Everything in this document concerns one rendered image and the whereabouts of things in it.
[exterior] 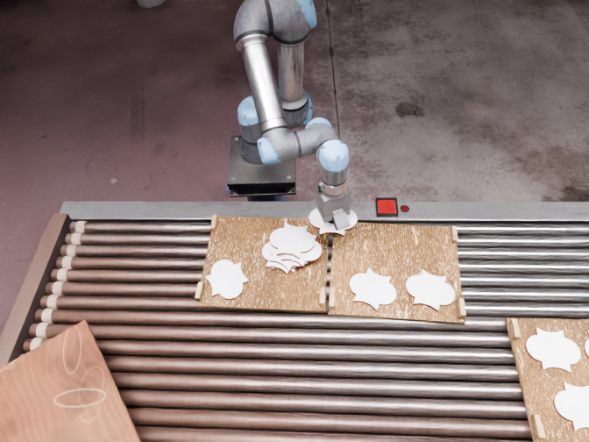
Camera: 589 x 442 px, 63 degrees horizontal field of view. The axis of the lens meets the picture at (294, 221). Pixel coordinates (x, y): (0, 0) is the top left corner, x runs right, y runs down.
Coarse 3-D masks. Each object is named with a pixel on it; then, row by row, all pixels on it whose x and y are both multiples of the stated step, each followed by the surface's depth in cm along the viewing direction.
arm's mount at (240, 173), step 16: (240, 160) 184; (288, 160) 183; (240, 176) 179; (256, 176) 179; (272, 176) 179; (288, 176) 178; (240, 192) 182; (256, 192) 182; (272, 192) 182; (288, 192) 182
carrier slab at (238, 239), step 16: (224, 224) 168; (240, 224) 168; (256, 224) 167; (272, 224) 167; (288, 224) 167; (304, 224) 166; (224, 240) 164; (240, 240) 164; (256, 240) 163; (320, 240) 162; (208, 256) 161; (224, 256) 160; (240, 256) 160; (256, 256) 160; (208, 272) 157; (256, 272) 156; (272, 272) 156; (288, 272) 155; (304, 272) 155; (320, 272) 155; (208, 288) 154; (256, 288) 153; (272, 288) 152; (288, 288) 152; (304, 288) 152; (208, 304) 150; (224, 304) 150; (240, 304) 150; (256, 304) 149; (272, 304) 149; (288, 304) 149; (304, 304) 148
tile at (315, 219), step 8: (312, 216) 150; (320, 216) 150; (352, 216) 149; (312, 224) 148; (320, 224) 148; (328, 224) 148; (352, 224) 147; (320, 232) 146; (328, 232) 146; (336, 232) 146
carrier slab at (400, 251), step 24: (336, 240) 162; (360, 240) 161; (384, 240) 160; (408, 240) 160; (432, 240) 159; (336, 264) 156; (360, 264) 156; (384, 264) 155; (408, 264) 155; (432, 264) 154; (456, 264) 154; (336, 288) 151; (456, 288) 149; (336, 312) 146; (360, 312) 146; (384, 312) 145; (408, 312) 145; (432, 312) 144; (456, 312) 144
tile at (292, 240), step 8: (272, 232) 159; (280, 232) 158; (288, 232) 158; (296, 232) 158; (304, 232) 158; (272, 240) 157; (280, 240) 157; (288, 240) 156; (296, 240) 156; (304, 240) 156; (312, 240) 156; (280, 248) 155; (288, 248) 155; (296, 248) 154; (304, 248) 154; (312, 248) 155; (296, 256) 153
